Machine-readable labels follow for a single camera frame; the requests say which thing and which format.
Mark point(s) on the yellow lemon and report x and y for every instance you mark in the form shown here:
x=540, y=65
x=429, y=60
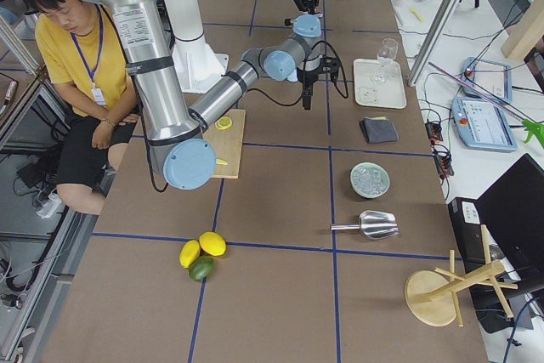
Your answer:
x=189, y=253
x=213, y=243

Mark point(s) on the wooden cup tree stand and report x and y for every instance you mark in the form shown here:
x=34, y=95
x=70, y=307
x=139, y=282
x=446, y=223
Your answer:
x=431, y=296

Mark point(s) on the cream bear tray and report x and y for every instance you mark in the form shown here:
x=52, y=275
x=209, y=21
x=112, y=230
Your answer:
x=374, y=88

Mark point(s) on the grey folded cloth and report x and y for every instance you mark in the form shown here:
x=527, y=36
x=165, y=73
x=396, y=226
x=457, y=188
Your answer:
x=377, y=130

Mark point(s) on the clear wine glass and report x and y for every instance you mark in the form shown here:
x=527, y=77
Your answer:
x=385, y=55

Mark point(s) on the bamboo cutting board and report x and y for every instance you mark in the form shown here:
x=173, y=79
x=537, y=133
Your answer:
x=228, y=144

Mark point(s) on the green bowl of ice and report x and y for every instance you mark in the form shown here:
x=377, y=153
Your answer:
x=369, y=180

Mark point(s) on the small yellow spoon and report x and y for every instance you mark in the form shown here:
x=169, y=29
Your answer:
x=417, y=15

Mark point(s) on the steel ice scoop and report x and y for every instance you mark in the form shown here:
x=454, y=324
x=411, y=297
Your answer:
x=374, y=225

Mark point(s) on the blue teach pendant near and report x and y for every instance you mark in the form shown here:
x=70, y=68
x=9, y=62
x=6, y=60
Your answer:
x=481, y=125

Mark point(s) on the blue teach pendant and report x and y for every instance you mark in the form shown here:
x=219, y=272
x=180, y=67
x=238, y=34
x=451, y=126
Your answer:
x=494, y=79
x=481, y=125

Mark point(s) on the blue teach pendant far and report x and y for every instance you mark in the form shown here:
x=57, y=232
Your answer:
x=494, y=79

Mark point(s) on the green lime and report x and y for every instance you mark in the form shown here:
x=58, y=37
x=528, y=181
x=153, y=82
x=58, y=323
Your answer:
x=201, y=268

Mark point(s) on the person in yellow shirt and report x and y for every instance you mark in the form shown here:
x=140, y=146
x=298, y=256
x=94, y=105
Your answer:
x=82, y=53

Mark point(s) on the long reach grabber tool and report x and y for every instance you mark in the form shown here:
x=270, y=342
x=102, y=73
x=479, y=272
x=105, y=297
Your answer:
x=532, y=128

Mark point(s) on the black computer monitor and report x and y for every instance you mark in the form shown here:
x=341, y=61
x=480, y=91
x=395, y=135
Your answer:
x=512, y=210

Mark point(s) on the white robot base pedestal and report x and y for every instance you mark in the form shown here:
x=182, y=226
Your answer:
x=198, y=67

